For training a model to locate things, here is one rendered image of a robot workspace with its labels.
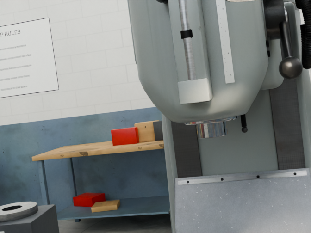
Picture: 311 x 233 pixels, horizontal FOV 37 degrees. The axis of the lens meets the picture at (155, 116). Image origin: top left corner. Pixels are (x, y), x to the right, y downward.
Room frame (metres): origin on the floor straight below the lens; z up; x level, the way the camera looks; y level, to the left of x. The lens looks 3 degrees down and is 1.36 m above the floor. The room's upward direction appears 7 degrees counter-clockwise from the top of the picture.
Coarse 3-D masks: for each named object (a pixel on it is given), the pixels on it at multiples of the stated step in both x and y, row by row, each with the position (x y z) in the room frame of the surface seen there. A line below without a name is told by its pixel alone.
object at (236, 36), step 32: (128, 0) 0.71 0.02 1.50; (224, 0) 0.63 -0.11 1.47; (256, 0) 0.65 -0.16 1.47; (160, 32) 0.65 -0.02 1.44; (224, 32) 0.63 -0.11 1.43; (256, 32) 0.64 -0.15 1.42; (160, 64) 0.65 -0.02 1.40; (224, 64) 0.63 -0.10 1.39; (256, 64) 0.64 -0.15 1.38; (160, 96) 0.66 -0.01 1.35; (224, 96) 0.63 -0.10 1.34
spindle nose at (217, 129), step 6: (198, 126) 0.72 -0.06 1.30; (204, 126) 0.71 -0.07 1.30; (210, 126) 0.70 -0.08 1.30; (216, 126) 0.70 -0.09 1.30; (222, 126) 0.71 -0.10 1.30; (198, 132) 0.72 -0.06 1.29; (204, 132) 0.71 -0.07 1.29; (210, 132) 0.70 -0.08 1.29; (216, 132) 0.70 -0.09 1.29; (222, 132) 0.71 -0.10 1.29
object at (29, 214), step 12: (12, 204) 0.86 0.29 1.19; (24, 204) 0.85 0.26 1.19; (36, 204) 0.83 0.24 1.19; (0, 216) 0.79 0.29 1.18; (12, 216) 0.79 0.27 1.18; (24, 216) 0.80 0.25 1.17; (36, 216) 0.80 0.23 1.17; (48, 216) 0.84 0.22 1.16; (0, 228) 0.77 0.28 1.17; (12, 228) 0.77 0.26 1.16; (24, 228) 0.76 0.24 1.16; (36, 228) 0.78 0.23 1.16; (48, 228) 0.83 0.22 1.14
